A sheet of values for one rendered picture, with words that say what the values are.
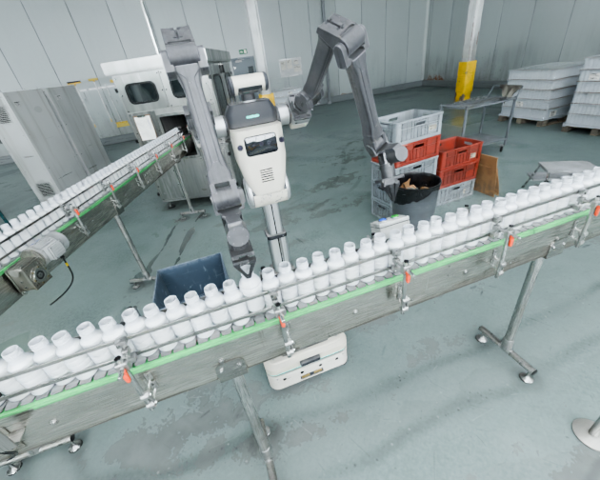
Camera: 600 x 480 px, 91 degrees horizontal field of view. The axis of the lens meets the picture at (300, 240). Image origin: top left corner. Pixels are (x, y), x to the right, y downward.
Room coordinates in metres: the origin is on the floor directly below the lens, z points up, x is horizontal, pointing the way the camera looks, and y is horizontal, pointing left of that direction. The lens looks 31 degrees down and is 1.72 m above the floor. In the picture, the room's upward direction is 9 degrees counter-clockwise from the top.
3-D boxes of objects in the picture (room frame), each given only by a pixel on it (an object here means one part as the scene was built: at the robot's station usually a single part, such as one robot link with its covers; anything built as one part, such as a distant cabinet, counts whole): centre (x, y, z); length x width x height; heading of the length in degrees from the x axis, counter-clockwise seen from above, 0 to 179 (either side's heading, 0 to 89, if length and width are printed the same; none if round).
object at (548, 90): (6.38, -5.54, 0.50); 1.23 x 1.05 x 1.00; 103
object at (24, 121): (5.60, 4.27, 0.96); 0.82 x 0.50 x 1.91; 177
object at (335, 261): (0.82, -0.11, 1.08); 0.06 x 0.06 x 0.17
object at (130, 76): (5.09, 1.39, 1.00); 1.60 x 1.30 x 2.00; 177
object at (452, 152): (3.42, -1.92, 0.55); 0.61 x 0.41 x 0.22; 108
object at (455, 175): (3.42, -1.92, 0.33); 0.61 x 0.41 x 0.22; 108
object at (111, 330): (0.64, 0.58, 1.08); 0.06 x 0.06 x 0.17
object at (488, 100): (4.81, -3.10, 0.49); 1.05 x 0.55 x 0.99; 105
